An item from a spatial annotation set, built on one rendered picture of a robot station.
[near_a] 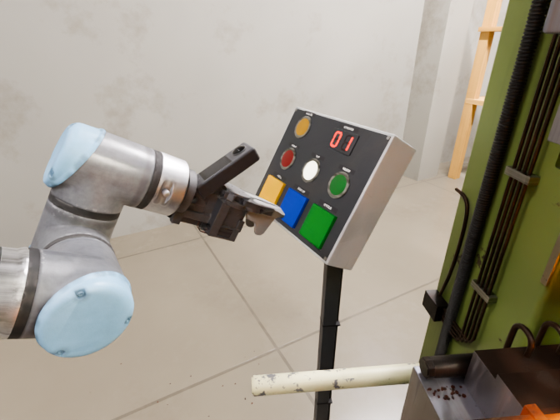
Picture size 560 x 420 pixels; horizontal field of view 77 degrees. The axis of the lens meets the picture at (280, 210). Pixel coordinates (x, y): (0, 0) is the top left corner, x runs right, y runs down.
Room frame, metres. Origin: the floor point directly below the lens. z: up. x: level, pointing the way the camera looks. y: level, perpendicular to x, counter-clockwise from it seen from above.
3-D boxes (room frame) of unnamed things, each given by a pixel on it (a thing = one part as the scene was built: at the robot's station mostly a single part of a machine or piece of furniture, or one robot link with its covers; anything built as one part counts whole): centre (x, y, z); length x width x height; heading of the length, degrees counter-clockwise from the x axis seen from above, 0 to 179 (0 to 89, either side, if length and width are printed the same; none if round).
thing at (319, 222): (0.64, -0.08, 1.01); 0.07 x 0.05 x 0.07; 30
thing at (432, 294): (0.63, -0.36, 0.80); 0.06 x 0.03 x 0.04; 5
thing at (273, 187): (0.82, 0.02, 1.01); 0.07 x 0.05 x 0.07; 30
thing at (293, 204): (0.73, -0.03, 1.01); 0.07 x 0.05 x 0.07; 30
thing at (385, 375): (0.58, -0.15, 0.62); 0.44 x 0.05 x 0.05; 95
